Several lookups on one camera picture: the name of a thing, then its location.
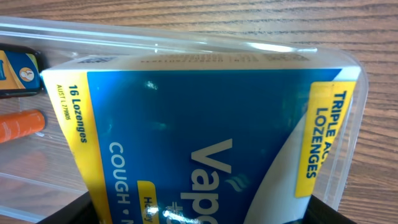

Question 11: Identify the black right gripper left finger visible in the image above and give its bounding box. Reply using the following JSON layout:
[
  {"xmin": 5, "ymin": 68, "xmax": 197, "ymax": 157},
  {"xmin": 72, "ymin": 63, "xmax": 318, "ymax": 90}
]
[{"xmin": 37, "ymin": 192, "xmax": 100, "ymax": 224}]

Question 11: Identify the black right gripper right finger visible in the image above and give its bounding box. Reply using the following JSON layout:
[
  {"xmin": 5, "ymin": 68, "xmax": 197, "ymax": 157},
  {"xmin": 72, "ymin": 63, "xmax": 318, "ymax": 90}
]
[{"xmin": 303, "ymin": 195, "xmax": 356, "ymax": 224}]

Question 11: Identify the clear plastic container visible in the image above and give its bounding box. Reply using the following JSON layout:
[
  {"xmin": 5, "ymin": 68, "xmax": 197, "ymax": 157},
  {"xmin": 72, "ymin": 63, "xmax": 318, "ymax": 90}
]
[{"xmin": 1, "ymin": 17, "xmax": 368, "ymax": 223}]

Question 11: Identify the blue Vicks VapoDrops box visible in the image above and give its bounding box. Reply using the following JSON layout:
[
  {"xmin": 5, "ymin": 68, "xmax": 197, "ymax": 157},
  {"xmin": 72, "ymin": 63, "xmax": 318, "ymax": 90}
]
[{"xmin": 41, "ymin": 54, "xmax": 360, "ymax": 224}]

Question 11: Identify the orange tube white cap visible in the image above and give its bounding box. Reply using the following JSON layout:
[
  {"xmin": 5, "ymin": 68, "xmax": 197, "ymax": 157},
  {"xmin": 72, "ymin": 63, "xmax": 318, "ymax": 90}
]
[{"xmin": 1, "ymin": 110, "xmax": 45, "ymax": 143}]

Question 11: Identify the black tube white cap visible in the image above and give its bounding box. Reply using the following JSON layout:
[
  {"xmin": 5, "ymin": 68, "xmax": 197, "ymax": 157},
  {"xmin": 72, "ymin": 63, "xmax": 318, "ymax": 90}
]
[{"xmin": 1, "ymin": 43, "xmax": 47, "ymax": 99}]

